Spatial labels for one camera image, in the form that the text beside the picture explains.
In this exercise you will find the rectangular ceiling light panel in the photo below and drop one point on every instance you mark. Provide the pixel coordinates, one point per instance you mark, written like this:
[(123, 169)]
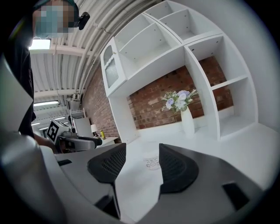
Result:
[(40, 44)]

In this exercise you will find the person's head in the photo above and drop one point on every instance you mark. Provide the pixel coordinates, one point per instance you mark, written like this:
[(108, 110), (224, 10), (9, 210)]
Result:
[(54, 18)]

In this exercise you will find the long ceiling tube light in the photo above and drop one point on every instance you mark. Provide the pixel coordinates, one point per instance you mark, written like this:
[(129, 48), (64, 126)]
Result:
[(46, 103)]

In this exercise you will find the white metal rack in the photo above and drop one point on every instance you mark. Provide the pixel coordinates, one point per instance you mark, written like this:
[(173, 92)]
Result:
[(77, 113)]

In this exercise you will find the person's left forearm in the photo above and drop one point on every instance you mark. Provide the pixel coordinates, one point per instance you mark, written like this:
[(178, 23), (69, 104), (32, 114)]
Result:
[(44, 141)]

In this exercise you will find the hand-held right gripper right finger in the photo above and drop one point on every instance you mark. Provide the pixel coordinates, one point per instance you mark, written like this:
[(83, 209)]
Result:
[(177, 168)]

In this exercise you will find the black head-mounted camera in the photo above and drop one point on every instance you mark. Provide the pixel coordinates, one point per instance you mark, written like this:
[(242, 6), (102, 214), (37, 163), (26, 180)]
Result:
[(83, 20)]

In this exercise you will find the yellow bottle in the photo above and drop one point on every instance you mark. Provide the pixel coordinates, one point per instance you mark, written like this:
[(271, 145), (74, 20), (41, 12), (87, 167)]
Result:
[(102, 134)]

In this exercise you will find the purple and white flower bouquet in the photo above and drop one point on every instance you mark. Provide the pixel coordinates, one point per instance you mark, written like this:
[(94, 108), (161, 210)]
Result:
[(178, 100)]

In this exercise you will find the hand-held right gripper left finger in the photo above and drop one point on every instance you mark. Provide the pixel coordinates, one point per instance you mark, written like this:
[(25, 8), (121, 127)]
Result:
[(105, 168)]

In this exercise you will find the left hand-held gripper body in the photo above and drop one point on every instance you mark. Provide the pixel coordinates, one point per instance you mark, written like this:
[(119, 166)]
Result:
[(76, 143)]

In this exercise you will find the white glass cabinet door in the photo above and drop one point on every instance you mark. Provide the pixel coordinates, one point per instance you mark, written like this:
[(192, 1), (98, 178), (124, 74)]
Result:
[(111, 65)]

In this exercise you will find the white background cabinet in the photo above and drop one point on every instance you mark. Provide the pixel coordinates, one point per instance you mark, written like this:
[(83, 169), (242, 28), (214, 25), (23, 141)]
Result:
[(82, 128)]

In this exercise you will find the white shelf unit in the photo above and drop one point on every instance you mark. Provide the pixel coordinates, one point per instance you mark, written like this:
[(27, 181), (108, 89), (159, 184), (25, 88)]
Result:
[(175, 65)]

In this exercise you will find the person's black shirt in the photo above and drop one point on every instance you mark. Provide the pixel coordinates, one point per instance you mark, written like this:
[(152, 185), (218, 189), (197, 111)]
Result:
[(24, 87)]

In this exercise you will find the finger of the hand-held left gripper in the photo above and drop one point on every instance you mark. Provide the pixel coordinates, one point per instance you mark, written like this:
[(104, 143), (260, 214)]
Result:
[(98, 142)]

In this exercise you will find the small white side table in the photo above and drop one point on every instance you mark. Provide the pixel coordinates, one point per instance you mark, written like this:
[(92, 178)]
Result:
[(110, 141)]

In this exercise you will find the white vase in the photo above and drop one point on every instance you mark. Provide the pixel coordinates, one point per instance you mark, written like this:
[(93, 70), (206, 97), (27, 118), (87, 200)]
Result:
[(187, 123)]

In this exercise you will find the white table lamp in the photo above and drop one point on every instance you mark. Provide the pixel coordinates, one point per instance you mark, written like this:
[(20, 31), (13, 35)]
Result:
[(93, 128)]

